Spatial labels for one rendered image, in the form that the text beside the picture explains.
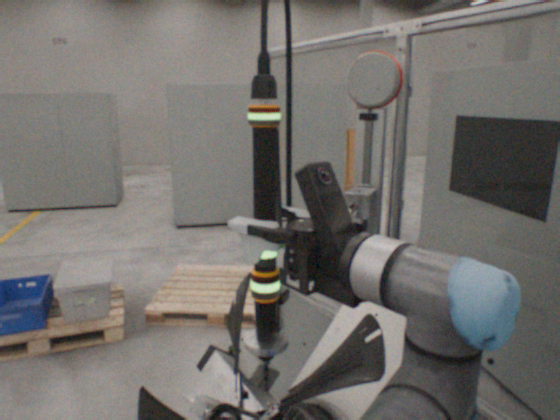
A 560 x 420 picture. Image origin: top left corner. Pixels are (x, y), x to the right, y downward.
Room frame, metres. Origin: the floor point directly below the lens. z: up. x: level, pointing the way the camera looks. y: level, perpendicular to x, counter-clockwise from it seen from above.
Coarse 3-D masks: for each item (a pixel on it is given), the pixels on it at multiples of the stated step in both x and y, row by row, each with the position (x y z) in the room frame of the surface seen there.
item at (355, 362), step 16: (368, 320) 0.74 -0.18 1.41; (352, 336) 0.73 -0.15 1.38; (368, 336) 0.67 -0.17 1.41; (336, 352) 0.71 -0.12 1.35; (352, 352) 0.65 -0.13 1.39; (368, 352) 0.62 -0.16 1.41; (384, 352) 0.60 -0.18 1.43; (320, 368) 0.69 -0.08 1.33; (336, 368) 0.63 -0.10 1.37; (352, 368) 0.60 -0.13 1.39; (368, 368) 0.58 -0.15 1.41; (384, 368) 0.56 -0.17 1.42; (304, 384) 0.65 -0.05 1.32; (320, 384) 0.62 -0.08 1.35; (336, 384) 0.59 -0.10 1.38; (352, 384) 0.57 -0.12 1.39; (288, 400) 0.64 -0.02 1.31
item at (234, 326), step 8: (248, 280) 0.90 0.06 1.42; (240, 288) 0.93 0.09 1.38; (248, 288) 0.88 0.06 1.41; (240, 296) 0.90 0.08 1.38; (232, 304) 0.97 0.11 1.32; (240, 304) 0.88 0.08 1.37; (232, 312) 0.95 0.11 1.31; (240, 312) 0.85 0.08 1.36; (232, 320) 0.94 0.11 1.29; (240, 320) 0.83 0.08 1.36; (232, 328) 0.93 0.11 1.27; (240, 328) 0.81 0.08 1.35; (232, 336) 0.93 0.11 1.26; (232, 344) 0.93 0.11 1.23
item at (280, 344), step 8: (288, 280) 0.63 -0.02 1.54; (280, 288) 0.60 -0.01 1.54; (280, 296) 0.60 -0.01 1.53; (288, 296) 0.62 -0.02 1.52; (280, 304) 0.60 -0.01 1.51; (280, 312) 0.60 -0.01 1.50; (280, 320) 0.60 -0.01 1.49; (280, 328) 0.60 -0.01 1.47; (248, 336) 0.59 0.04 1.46; (280, 336) 0.59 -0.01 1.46; (248, 344) 0.57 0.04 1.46; (256, 344) 0.57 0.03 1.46; (264, 344) 0.57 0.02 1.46; (272, 344) 0.57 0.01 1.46; (280, 344) 0.57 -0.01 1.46; (288, 344) 0.58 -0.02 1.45; (256, 352) 0.55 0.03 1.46; (264, 352) 0.55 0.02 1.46; (272, 352) 0.55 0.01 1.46; (280, 352) 0.56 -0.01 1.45
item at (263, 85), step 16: (256, 80) 0.57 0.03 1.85; (272, 80) 0.57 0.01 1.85; (256, 96) 0.57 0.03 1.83; (272, 96) 0.57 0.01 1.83; (256, 304) 0.57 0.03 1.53; (272, 304) 0.57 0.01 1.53; (256, 320) 0.57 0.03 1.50; (272, 320) 0.57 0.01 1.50; (256, 336) 0.58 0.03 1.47; (272, 336) 0.57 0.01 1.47
